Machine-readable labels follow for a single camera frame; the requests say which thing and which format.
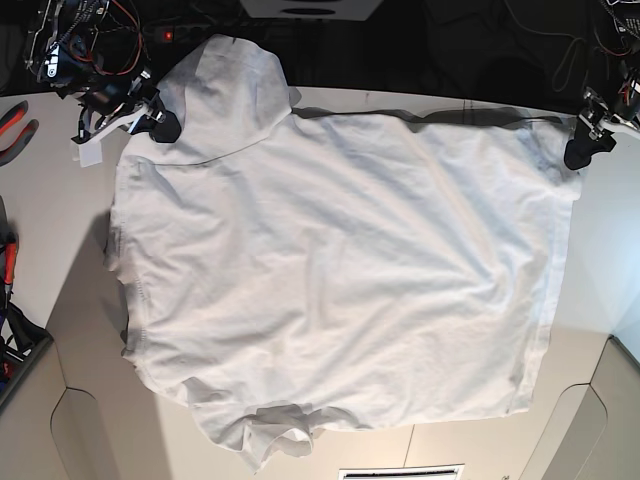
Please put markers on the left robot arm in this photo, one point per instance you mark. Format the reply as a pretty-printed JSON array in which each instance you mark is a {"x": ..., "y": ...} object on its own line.
[{"x": 620, "y": 46}]

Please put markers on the black power strip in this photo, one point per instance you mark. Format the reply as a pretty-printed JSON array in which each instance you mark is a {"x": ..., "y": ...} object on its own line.
[{"x": 169, "y": 34}]

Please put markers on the white device top centre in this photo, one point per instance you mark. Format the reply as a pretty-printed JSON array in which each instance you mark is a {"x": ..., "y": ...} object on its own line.
[{"x": 346, "y": 10}]

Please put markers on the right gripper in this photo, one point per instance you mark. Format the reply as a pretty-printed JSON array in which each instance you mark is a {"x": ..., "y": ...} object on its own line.
[{"x": 132, "y": 104}]

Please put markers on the white t-shirt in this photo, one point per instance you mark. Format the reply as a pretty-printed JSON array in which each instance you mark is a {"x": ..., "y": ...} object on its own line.
[{"x": 287, "y": 274}]

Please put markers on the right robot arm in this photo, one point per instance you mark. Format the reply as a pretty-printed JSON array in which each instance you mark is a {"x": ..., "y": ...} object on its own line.
[{"x": 95, "y": 52}]

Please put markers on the red handled tool left edge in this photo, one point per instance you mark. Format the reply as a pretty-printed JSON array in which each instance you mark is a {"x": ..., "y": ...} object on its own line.
[{"x": 9, "y": 251}]

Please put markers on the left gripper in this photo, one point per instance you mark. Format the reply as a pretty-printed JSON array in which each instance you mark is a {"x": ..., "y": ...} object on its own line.
[{"x": 593, "y": 134}]

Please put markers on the black bin with tools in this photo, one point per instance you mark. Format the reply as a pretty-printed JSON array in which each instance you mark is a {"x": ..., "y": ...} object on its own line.
[{"x": 23, "y": 343}]

